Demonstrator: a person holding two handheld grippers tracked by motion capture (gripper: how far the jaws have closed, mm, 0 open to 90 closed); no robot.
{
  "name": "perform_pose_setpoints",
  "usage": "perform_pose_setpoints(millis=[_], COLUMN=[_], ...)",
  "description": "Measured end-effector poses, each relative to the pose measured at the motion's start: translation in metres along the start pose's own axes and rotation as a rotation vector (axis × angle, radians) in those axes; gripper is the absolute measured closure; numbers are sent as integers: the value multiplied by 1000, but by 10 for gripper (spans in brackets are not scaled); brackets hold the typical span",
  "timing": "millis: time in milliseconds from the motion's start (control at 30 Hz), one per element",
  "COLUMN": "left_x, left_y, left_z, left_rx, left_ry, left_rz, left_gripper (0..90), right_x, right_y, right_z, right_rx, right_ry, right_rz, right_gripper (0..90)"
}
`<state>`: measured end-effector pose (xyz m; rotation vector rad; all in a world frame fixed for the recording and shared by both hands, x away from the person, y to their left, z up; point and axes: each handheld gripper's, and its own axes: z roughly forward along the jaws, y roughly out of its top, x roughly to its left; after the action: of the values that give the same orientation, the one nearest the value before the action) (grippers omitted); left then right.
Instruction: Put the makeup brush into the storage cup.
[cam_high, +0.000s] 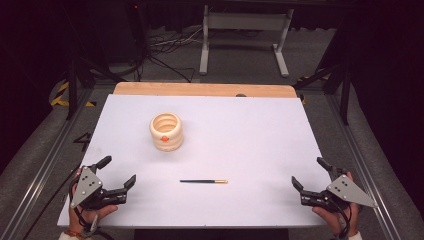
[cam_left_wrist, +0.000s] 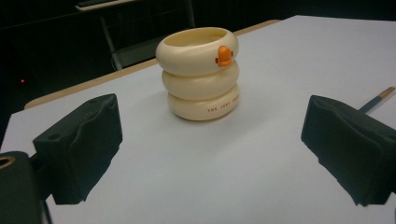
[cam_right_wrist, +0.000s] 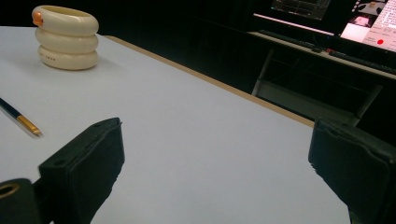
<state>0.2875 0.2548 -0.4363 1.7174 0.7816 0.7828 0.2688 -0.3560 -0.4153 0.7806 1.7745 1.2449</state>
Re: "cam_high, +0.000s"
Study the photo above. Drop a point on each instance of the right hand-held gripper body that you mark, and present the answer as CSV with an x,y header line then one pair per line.
x,y
348,192

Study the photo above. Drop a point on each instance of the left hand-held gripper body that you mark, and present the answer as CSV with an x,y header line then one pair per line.
x,y
87,185

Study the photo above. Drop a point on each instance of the cream ribbed pen holder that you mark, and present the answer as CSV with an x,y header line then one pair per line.
x,y
166,135

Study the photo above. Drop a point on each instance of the black pen with gold end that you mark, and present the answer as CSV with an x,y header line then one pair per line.
x,y
200,181

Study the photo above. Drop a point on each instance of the person's right hand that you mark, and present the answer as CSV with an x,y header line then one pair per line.
x,y
343,221

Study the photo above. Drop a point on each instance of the person's left hand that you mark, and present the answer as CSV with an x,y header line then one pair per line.
x,y
81,220

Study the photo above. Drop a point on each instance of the grey carabiner clip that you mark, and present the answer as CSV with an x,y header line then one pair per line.
x,y
92,226

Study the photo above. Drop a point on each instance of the person's white right sleeve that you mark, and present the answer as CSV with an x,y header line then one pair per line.
x,y
356,236

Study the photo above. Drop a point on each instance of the black tripod stand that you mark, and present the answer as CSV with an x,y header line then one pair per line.
x,y
72,90
345,93

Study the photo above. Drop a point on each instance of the yellow black floor tape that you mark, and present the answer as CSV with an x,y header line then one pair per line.
x,y
311,78
61,100

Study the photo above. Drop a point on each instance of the white table mat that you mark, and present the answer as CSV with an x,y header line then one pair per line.
x,y
233,140

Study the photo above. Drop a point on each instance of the wooden table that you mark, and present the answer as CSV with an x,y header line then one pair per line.
x,y
200,89

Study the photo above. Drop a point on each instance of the dark equipment cabinet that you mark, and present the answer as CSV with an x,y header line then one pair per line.
x,y
138,30

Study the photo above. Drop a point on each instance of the grey metal stand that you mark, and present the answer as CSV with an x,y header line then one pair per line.
x,y
246,21

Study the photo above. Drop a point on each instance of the aluminium floor rail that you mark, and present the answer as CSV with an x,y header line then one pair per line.
x,y
43,166
363,156

